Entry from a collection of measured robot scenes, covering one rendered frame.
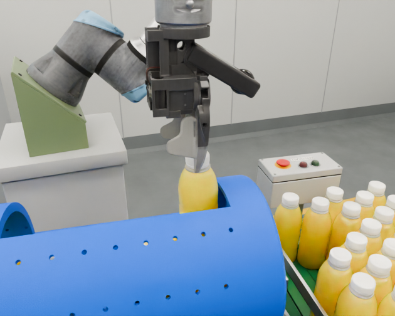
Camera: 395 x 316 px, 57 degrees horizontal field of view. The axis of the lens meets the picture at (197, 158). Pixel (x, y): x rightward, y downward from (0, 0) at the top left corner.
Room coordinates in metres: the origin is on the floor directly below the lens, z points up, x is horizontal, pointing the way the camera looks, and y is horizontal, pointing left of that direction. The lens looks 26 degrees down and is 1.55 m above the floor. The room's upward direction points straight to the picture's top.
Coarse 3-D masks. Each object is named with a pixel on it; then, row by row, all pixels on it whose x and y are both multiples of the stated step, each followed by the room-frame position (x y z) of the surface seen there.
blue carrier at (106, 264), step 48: (240, 192) 0.51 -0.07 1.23; (0, 240) 0.40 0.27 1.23; (48, 240) 0.40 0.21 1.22; (96, 240) 0.41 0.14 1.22; (144, 240) 0.41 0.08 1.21; (192, 240) 0.42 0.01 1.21; (240, 240) 0.43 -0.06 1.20; (0, 288) 0.34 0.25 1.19; (48, 288) 0.35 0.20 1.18; (96, 288) 0.36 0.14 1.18; (144, 288) 0.37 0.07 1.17; (192, 288) 0.38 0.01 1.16; (240, 288) 0.39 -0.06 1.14
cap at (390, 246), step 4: (384, 240) 0.57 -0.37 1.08; (388, 240) 0.57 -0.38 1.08; (392, 240) 0.57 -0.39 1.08; (384, 244) 0.56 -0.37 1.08; (388, 244) 0.56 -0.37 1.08; (392, 244) 0.56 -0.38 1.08; (384, 248) 0.56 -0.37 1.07; (388, 248) 0.55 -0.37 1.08; (392, 248) 0.55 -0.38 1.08; (384, 252) 0.56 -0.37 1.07; (388, 252) 0.55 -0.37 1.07; (392, 252) 0.55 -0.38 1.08; (392, 256) 0.54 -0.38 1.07
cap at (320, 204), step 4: (312, 200) 0.72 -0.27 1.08; (316, 200) 0.72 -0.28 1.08; (320, 200) 0.72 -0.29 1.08; (324, 200) 0.72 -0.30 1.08; (328, 200) 0.72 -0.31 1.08; (312, 204) 0.71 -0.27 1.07; (316, 204) 0.70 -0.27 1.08; (320, 204) 0.70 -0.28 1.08; (324, 204) 0.70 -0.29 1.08; (328, 204) 0.70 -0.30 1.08; (316, 208) 0.70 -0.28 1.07; (320, 208) 0.70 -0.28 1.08; (324, 208) 0.70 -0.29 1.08; (328, 208) 0.70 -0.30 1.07
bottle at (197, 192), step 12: (204, 168) 0.51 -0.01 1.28; (180, 180) 0.51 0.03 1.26; (192, 180) 0.49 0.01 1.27; (204, 180) 0.50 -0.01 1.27; (216, 180) 0.52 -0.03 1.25; (180, 192) 0.50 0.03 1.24; (192, 192) 0.49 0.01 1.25; (204, 192) 0.49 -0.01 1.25; (216, 192) 0.50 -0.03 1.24; (180, 204) 0.51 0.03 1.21; (192, 204) 0.49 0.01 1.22; (204, 204) 0.49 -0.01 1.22; (216, 204) 0.51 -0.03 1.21
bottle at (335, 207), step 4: (332, 200) 0.75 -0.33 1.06; (340, 200) 0.75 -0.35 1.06; (332, 204) 0.74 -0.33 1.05; (336, 204) 0.74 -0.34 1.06; (340, 204) 0.74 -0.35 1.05; (332, 208) 0.74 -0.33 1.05; (336, 208) 0.74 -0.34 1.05; (340, 208) 0.74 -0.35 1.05; (332, 212) 0.73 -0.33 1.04; (336, 212) 0.73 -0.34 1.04; (332, 216) 0.73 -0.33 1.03; (332, 220) 0.73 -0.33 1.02; (328, 244) 0.73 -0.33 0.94
